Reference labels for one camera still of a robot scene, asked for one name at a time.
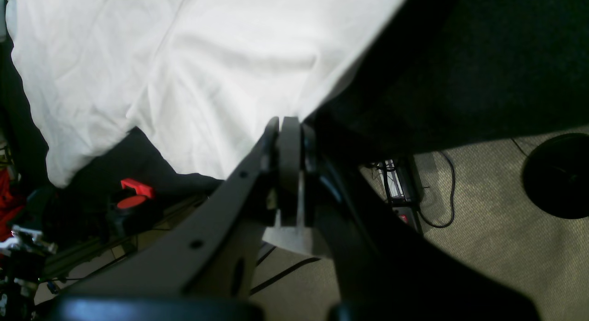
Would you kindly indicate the black round chair base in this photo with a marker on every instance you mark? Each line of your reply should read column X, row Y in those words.
column 555, row 176

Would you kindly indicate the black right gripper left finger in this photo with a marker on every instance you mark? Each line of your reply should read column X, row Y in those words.
column 199, row 271

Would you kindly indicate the white power strip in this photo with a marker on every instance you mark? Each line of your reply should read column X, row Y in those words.
column 403, row 188

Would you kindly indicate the red black clamp near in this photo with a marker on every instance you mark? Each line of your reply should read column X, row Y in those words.
column 133, row 209

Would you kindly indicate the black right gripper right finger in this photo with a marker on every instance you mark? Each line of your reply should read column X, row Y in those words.
column 384, row 268

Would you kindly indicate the white T-shirt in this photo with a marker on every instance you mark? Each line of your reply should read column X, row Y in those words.
column 200, row 78

